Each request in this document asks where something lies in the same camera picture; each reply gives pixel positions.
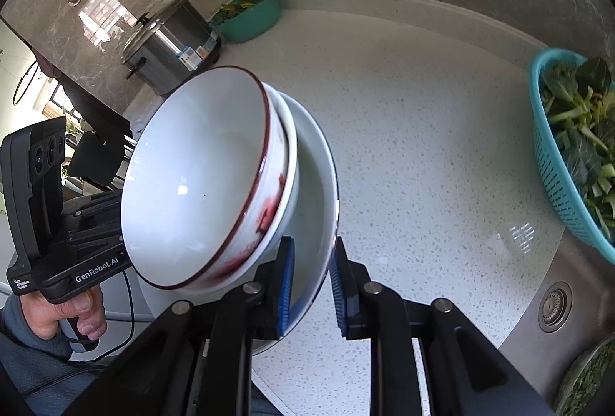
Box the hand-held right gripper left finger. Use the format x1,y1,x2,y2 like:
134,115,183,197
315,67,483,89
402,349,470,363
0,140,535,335
77,237,295,416

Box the steel sink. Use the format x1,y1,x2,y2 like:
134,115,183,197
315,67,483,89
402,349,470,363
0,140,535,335
497,229,615,416

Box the large white bowl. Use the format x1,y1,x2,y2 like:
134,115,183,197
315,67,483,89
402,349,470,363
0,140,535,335
137,92,341,356

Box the leafy green vegetables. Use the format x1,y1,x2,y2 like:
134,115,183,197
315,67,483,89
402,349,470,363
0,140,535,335
540,57,615,229

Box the chopped greens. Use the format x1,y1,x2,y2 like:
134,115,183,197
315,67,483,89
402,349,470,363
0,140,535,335
562,344,615,416

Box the sink drain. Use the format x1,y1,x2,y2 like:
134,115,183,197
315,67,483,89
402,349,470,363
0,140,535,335
537,280,573,333

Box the black chair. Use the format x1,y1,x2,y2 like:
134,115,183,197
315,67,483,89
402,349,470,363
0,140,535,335
67,130,126,189

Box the teal plastic colander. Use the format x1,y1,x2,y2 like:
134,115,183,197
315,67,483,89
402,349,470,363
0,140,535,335
529,48,615,263

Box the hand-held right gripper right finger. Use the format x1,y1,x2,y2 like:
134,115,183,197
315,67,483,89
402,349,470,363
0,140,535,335
329,237,554,416

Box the dark rimmed printed bowl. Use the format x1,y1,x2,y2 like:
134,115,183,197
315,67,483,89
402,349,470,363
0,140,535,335
120,65,291,291

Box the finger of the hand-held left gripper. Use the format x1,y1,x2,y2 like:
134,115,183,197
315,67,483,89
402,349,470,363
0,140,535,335
61,192,125,252

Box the person's left forearm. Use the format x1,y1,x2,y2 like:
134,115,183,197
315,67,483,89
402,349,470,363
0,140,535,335
0,293,37,345

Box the person's left hand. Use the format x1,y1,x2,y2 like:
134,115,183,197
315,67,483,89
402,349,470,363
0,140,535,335
24,288,109,344

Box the glass bowl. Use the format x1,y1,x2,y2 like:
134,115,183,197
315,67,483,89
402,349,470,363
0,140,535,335
552,334,615,416

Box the person's grey clothing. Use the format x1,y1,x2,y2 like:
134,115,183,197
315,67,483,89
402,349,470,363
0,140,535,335
0,332,145,416

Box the green bowl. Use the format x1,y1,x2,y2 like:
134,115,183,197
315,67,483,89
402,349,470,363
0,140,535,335
210,0,281,43

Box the steel rice cooker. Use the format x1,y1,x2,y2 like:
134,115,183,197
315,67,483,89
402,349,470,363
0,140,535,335
120,0,223,97

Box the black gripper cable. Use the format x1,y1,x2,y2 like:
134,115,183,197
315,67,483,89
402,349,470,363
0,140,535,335
24,272,136,395

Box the vegetable scraps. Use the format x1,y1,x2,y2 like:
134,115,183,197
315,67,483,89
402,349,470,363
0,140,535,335
211,0,274,25

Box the small white bowl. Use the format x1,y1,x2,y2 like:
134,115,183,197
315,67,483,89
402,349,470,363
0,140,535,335
183,82,302,297

